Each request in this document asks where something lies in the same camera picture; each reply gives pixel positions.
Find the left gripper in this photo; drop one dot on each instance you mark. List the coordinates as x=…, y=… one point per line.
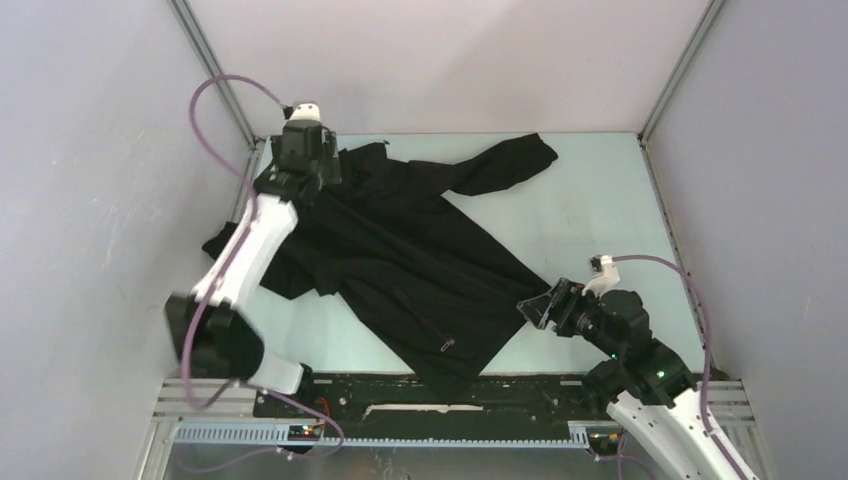
x=331, y=173

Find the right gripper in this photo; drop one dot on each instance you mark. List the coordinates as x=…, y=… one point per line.
x=556, y=304

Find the black jacket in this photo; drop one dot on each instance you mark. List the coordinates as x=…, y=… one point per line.
x=427, y=280

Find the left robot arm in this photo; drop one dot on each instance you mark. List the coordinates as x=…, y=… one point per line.
x=213, y=334

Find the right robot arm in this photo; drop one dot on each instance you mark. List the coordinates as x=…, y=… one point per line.
x=643, y=384

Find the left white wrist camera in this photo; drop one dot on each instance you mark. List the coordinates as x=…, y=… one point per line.
x=302, y=111

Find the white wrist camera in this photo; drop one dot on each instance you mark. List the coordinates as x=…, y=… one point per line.
x=302, y=111
x=605, y=276

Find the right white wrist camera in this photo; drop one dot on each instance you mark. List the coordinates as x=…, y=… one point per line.
x=605, y=276

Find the left aluminium frame post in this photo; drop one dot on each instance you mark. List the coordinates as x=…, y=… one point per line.
x=179, y=309

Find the aluminium frame post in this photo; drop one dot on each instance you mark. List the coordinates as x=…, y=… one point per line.
x=710, y=16
x=179, y=309

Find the grey slotted cable duct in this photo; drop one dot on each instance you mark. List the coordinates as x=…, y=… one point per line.
x=296, y=435

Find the right aluminium frame post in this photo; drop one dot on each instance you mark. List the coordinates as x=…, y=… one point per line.
x=710, y=16

